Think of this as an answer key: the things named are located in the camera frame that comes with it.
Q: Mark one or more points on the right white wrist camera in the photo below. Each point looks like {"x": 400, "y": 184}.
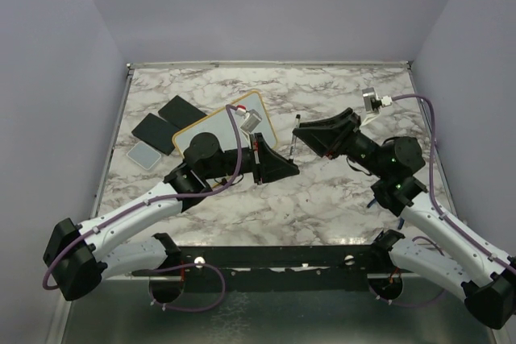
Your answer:
{"x": 373, "y": 103}

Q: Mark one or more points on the black rectangular pad lower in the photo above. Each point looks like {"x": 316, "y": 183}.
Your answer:
{"x": 156, "y": 133}

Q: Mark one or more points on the black marker pen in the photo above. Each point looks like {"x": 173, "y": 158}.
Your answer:
{"x": 293, "y": 142}

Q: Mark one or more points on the black mounting rail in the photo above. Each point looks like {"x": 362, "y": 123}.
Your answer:
{"x": 283, "y": 269}

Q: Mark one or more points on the black rectangular pad upper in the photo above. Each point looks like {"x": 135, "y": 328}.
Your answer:
{"x": 180, "y": 113}

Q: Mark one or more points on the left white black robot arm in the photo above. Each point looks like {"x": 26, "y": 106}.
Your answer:
{"x": 79, "y": 256}

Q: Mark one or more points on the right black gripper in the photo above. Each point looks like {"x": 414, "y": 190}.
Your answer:
{"x": 330, "y": 136}

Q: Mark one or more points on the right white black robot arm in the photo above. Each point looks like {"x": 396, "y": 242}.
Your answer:
{"x": 474, "y": 270}

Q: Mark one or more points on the grey white eraser block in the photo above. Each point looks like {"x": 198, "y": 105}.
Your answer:
{"x": 144, "y": 156}

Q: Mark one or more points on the black rectangular pad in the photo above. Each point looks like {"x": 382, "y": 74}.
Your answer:
{"x": 180, "y": 113}
{"x": 156, "y": 133}

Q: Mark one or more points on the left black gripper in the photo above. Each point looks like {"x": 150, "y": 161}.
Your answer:
{"x": 272, "y": 166}

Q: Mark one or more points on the yellow framed whiteboard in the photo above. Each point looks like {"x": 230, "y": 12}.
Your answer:
{"x": 225, "y": 126}

